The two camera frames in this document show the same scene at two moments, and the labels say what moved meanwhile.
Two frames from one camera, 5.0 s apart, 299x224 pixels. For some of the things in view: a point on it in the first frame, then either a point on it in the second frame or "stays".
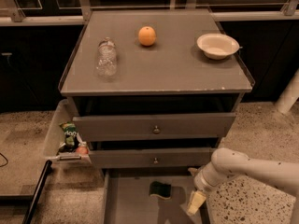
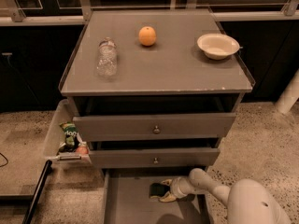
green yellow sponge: [162, 189] stays
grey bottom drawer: [126, 199] stays
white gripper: [200, 183] -> [177, 189]
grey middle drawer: [150, 158] stays
